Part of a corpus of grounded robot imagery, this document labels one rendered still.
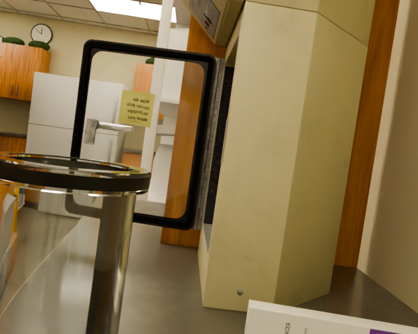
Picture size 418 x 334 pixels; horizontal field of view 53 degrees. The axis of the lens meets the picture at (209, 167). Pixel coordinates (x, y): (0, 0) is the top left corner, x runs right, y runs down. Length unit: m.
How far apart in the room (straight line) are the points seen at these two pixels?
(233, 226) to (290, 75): 0.25
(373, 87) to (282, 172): 0.51
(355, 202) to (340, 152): 0.32
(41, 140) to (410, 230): 5.22
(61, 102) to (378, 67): 4.97
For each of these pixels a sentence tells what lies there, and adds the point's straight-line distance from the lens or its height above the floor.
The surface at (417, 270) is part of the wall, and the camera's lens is 0.97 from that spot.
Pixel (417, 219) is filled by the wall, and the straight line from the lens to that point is 0.98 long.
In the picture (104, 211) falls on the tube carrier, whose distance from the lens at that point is 0.27.
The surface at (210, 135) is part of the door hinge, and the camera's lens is 0.96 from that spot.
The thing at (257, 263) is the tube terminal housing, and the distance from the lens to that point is 0.68.
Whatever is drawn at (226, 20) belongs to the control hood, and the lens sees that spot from 0.78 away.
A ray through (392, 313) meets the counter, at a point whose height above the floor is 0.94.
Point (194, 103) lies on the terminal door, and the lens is 0.96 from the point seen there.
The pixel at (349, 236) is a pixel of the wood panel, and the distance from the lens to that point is 1.11.
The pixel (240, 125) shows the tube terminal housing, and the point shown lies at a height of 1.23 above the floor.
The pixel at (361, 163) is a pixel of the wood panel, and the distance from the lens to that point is 1.10.
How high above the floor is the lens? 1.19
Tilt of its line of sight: 3 degrees down
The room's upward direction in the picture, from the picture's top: 8 degrees clockwise
